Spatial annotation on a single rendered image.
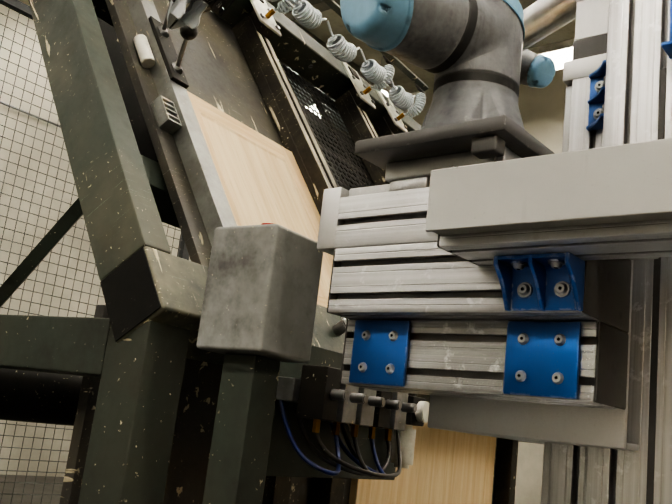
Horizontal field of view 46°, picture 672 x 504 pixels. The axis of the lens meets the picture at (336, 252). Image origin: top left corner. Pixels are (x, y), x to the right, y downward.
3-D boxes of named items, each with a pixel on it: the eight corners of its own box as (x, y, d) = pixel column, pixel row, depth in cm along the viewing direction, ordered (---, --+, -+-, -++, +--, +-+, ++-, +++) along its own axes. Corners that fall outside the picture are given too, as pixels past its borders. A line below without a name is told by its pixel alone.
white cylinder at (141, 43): (130, 40, 175) (138, 65, 171) (139, 31, 174) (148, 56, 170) (140, 46, 178) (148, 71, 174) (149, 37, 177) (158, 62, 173)
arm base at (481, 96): (547, 168, 107) (551, 100, 110) (493, 128, 96) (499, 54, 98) (451, 180, 117) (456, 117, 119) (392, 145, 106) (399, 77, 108)
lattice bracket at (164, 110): (158, 127, 162) (168, 118, 161) (150, 103, 165) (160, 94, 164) (172, 134, 165) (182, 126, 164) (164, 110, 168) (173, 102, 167)
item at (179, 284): (113, 345, 121) (163, 308, 117) (97, 281, 127) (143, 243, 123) (567, 434, 298) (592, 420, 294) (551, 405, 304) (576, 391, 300)
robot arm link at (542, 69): (518, 78, 180) (487, 70, 189) (549, 95, 186) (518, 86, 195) (532, 45, 178) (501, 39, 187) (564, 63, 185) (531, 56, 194)
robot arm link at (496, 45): (539, 91, 107) (545, 0, 110) (466, 56, 100) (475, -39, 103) (477, 114, 117) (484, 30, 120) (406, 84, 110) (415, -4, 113)
